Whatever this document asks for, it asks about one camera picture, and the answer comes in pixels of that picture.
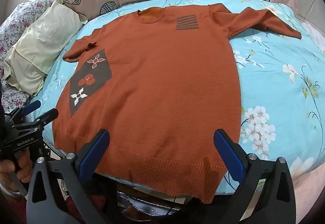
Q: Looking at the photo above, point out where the orange knit sweater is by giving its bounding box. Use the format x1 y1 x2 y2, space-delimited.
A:
52 3 302 205

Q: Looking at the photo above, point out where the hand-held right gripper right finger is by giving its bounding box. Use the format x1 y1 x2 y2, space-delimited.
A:
213 129 297 224

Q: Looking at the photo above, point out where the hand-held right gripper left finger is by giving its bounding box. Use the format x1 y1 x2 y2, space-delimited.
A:
27 129 120 224

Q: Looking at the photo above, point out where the floral patterned pillow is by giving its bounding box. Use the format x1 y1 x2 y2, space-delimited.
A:
0 0 77 113

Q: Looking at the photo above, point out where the pale green pillow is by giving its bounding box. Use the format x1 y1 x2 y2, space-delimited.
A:
4 0 88 96

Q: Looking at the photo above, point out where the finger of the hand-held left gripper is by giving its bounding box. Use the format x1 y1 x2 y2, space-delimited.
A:
21 100 42 116
32 108 59 129

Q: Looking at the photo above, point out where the person's left hand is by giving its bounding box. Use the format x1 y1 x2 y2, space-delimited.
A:
0 149 33 197

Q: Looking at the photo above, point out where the light blue floral bed sheet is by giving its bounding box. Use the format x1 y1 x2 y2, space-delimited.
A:
30 0 325 196

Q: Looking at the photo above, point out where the dark shiny bag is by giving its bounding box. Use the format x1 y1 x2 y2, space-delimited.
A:
96 178 244 224

